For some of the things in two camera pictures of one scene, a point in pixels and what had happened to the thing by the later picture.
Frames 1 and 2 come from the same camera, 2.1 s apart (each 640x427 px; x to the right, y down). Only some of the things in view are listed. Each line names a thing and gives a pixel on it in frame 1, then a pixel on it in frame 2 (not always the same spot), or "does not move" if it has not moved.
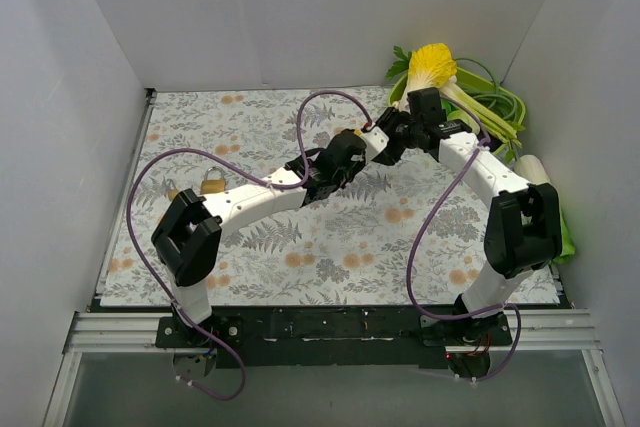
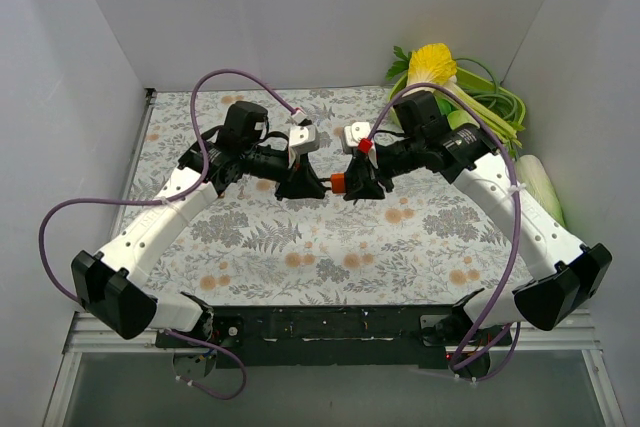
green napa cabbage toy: x=531 y=170 does not move
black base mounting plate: x=335 y=337 does not move
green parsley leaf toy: x=399 y=66 does not move
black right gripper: x=415 y=132 -> x=370 y=179
